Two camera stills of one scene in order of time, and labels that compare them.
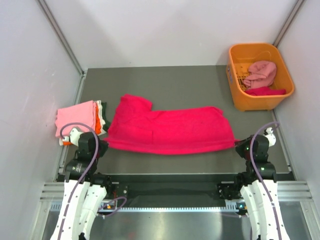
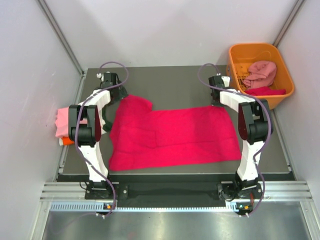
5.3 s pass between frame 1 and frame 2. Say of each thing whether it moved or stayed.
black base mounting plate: stayed
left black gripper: moved
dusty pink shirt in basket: stayed
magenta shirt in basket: stayed
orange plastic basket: stayed
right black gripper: moved
